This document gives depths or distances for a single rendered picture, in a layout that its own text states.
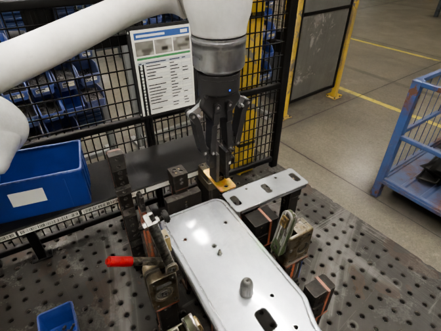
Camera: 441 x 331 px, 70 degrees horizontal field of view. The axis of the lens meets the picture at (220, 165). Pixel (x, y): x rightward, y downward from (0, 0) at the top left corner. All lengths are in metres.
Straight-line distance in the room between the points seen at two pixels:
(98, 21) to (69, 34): 0.06
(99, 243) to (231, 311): 0.73
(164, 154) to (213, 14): 0.75
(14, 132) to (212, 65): 0.49
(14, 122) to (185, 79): 0.58
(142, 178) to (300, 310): 0.62
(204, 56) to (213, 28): 0.05
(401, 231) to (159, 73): 2.01
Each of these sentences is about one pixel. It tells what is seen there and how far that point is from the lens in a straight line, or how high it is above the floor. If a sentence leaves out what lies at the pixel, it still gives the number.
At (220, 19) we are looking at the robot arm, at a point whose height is 1.58.
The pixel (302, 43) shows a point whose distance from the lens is 3.49.
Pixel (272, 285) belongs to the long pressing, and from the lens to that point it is 0.82.
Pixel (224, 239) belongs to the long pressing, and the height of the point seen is 1.00.
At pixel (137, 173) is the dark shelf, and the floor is 1.03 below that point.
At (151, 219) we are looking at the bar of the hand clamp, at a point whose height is 1.20.
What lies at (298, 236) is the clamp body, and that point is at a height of 1.04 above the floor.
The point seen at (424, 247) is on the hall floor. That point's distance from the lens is 2.55.
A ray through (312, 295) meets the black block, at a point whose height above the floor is 0.99.
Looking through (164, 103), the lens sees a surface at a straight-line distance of 1.18.
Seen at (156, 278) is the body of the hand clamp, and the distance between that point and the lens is 0.78.
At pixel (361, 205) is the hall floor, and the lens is 2.67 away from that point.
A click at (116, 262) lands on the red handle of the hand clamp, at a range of 0.71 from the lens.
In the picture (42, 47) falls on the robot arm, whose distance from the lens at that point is 0.59.
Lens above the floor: 1.68
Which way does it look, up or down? 36 degrees down
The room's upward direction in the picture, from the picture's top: straight up
